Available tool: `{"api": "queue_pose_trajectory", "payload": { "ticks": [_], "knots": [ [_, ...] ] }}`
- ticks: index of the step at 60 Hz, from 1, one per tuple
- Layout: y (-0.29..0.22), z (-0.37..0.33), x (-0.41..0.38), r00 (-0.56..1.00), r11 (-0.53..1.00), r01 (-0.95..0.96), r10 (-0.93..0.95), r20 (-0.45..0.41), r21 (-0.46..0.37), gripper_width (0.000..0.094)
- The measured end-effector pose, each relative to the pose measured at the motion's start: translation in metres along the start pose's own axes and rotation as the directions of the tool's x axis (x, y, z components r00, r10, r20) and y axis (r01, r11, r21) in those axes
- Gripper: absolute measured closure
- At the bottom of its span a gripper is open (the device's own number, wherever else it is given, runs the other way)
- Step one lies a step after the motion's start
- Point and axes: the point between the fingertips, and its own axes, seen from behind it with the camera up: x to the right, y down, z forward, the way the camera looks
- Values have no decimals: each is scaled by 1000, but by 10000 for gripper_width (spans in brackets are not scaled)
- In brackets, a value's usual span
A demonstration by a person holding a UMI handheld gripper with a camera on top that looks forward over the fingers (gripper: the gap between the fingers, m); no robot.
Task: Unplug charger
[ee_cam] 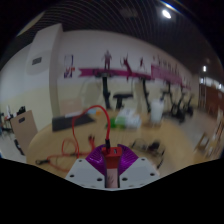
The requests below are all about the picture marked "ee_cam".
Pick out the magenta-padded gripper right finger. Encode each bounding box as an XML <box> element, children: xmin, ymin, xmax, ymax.
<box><xmin>116</xmin><ymin>144</ymin><xmax>161</xmax><ymax>190</ymax></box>

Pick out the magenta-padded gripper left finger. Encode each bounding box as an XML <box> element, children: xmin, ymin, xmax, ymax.
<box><xmin>64</xmin><ymin>145</ymin><xmax>108</xmax><ymax>190</ymax></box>

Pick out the red charger block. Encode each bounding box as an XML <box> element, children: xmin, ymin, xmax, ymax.
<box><xmin>101</xmin><ymin>146</ymin><xmax>123</xmax><ymax>169</ymax></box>

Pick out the green wet wipes pack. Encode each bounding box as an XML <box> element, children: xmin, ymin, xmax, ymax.
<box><xmin>106</xmin><ymin>116</ymin><xmax>126</xmax><ymax>129</ymax></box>

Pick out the black desk pad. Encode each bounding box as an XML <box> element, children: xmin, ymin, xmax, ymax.
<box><xmin>51</xmin><ymin>113</ymin><xmax>96</xmax><ymax>133</ymax></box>

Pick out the black exercise bike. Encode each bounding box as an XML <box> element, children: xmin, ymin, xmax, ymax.
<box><xmin>181</xmin><ymin>88</ymin><xmax>195</xmax><ymax>118</ymax></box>
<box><xmin>94</xmin><ymin>68</ymin><xmax>134</xmax><ymax>111</ymax></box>
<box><xmin>134</xmin><ymin>74</ymin><xmax>153</xmax><ymax>114</ymax></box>
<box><xmin>161</xmin><ymin>81</ymin><xmax>186</xmax><ymax>124</ymax></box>

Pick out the black bag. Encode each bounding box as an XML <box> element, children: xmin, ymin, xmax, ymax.
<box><xmin>13</xmin><ymin>139</ymin><xmax>26</xmax><ymax>156</ymax></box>

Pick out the cluttered dark desk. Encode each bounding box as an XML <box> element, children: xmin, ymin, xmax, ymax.
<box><xmin>0</xmin><ymin>105</ymin><xmax>27</xmax><ymax>138</ymax></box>

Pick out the brown wooden cabinet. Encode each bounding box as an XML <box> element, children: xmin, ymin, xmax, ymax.
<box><xmin>198</xmin><ymin>79</ymin><xmax>224</xmax><ymax>116</ymax></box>

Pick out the black power cable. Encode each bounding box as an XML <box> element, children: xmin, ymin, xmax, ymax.
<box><xmin>129</xmin><ymin>138</ymin><xmax>167</xmax><ymax>169</ymax></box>

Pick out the red charging cable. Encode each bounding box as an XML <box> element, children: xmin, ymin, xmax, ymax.
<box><xmin>35</xmin><ymin>104</ymin><xmax>112</xmax><ymax>173</ymax></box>

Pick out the wooden chair with handle slot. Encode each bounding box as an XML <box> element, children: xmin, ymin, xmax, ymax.
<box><xmin>9</xmin><ymin>109</ymin><xmax>39</xmax><ymax>156</ymax></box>

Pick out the magenta wall banner decal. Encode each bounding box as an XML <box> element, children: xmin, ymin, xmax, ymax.
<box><xmin>78</xmin><ymin>64</ymin><xmax>193</xmax><ymax>90</ymax></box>

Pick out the wall poster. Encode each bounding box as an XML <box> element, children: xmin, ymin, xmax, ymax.
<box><xmin>63</xmin><ymin>54</ymin><xmax>75</xmax><ymax>79</ymax></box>

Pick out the grey wall sign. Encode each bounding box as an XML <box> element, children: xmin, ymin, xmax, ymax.
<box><xmin>31</xmin><ymin>56</ymin><xmax>43</xmax><ymax>66</ymax></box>

